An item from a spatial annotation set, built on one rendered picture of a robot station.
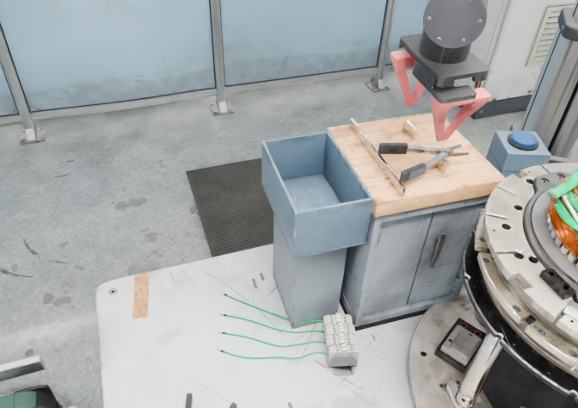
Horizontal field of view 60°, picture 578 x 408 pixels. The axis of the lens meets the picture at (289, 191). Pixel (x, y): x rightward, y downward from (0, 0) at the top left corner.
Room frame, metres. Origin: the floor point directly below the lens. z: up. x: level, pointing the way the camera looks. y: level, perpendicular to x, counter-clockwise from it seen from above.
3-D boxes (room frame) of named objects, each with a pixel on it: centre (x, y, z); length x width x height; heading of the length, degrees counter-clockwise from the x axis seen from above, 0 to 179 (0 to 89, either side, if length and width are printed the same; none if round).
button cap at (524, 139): (0.70, -0.38, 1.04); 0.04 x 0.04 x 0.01
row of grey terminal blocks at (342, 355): (0.46, -0.09, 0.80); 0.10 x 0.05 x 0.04; 5
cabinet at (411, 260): (0.61, -0.18, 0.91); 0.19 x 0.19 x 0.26; 19
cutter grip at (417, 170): (0.53, -0.16, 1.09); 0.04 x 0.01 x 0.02; 124
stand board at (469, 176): (0.61, -0.18, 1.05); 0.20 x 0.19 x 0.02; 109
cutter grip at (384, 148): (0.59, -0.14, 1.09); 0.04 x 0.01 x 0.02; 94
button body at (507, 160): (0.70, -0.38, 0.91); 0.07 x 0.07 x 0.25; 1
